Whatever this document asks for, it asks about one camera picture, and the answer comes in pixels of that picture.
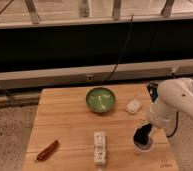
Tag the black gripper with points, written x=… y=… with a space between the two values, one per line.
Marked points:
x=141 y=134

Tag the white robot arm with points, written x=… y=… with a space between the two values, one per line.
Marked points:
x=174 y=95

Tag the white ceramic cup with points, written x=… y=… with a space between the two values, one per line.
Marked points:
x=140 y=149

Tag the white eraser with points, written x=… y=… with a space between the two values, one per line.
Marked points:
x=133 y=106

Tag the green ceramic bowl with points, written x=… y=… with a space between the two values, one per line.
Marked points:
x=100 y=100

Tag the white power strip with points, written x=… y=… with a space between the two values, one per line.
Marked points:
x=99 y=148

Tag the wooden table board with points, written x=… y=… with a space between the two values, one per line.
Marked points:
x=67 y=136

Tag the red chili pepper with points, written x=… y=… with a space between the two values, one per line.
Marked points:
x=47 y=152

